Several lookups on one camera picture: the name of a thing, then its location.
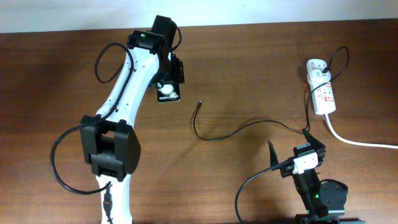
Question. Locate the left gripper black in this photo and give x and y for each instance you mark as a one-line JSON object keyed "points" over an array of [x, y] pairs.
{"points": [[176, 73]]}

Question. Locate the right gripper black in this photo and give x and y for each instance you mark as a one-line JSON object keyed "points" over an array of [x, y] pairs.
{"points": [[318, 145]]}

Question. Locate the black Samsung Galaxy smartphone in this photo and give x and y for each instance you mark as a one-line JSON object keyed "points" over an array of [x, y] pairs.
{"points": [[168, 93]]}

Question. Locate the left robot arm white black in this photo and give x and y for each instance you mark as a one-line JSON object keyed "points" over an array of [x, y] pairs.
{"points": [[110, 144]]}

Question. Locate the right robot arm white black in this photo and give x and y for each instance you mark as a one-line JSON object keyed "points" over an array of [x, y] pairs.
{"points": [[324, 200]]}

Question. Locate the white USB charger plug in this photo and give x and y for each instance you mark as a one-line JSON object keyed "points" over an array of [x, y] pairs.
{"points": [[316, 76]]}

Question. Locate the white power strip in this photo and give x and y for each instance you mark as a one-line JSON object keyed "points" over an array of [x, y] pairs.
{"points": [[322, 94]]}

